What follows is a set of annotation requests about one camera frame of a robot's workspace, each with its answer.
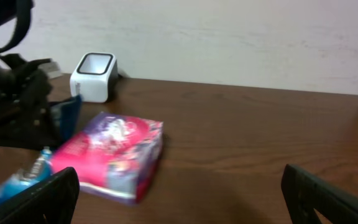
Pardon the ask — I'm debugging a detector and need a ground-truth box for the red purple snack box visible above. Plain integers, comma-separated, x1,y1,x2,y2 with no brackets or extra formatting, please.
50,113,163,204

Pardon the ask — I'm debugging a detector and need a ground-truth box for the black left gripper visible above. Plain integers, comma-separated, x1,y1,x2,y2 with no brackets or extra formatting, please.
0,54,62,149

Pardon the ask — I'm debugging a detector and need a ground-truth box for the blue Oreo cookie pack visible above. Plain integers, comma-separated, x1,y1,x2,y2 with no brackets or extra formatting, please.
0,95,83,208

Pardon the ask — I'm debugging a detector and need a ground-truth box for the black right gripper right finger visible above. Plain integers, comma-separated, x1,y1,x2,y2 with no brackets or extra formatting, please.
281,164,358,224

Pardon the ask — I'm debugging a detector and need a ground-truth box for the white barcode scanner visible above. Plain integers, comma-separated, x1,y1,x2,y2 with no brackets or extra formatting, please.
70,52,119,103

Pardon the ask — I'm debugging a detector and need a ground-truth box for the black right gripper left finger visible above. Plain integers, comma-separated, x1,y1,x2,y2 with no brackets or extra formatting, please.
0,167,80,224

